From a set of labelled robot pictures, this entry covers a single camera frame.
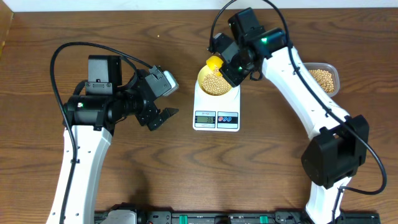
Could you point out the soybeans in bowl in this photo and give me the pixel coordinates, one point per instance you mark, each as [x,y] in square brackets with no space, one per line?
[215,85]

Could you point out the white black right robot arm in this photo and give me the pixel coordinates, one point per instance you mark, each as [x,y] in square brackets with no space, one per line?
[338,141]

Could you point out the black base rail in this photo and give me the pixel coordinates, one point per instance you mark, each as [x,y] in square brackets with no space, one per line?
[130,213]

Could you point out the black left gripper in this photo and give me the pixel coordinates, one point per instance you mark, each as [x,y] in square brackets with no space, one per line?
[150,114]

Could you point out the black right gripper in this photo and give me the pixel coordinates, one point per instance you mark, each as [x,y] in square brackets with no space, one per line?
[232,78]

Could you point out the clear container of soybeans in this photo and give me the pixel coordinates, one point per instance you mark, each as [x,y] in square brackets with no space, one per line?
[326,75]

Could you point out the white digital kitchen scale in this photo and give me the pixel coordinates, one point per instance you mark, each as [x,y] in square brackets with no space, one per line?
[217,113]

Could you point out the pale yellow bowl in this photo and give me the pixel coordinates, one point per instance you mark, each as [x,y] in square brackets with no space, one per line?
[201,75]

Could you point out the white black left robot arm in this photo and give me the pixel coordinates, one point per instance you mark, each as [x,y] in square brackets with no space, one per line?
[92,112]

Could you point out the yellow plastic measuring scoop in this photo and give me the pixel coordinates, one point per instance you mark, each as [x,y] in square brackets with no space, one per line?
[215,63]

